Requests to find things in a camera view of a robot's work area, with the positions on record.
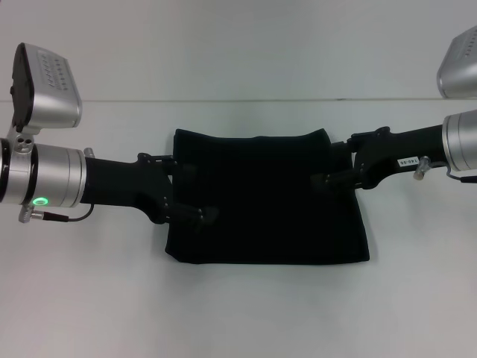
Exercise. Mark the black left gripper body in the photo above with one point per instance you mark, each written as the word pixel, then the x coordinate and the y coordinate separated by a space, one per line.
pixel 126 186

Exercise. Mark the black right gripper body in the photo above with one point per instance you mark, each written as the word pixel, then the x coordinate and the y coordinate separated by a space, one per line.
pixel 398 156

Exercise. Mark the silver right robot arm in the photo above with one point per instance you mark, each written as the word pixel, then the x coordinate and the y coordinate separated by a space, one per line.
pixel 462 141

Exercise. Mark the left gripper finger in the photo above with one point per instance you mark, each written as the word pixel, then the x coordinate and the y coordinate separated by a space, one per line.
pixel 167 166
pixel 194 216

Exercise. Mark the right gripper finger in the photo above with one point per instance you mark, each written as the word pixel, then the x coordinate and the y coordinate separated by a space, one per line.
pixel 361 139
pixel 335 182

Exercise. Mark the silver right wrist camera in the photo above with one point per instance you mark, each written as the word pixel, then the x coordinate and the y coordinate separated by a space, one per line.
pixel 460 67

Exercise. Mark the black shirt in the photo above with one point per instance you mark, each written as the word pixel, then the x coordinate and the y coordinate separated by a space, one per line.
pixel 268 201

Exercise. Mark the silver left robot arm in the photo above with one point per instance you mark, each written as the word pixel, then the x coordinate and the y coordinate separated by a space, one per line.
pixel 44 177

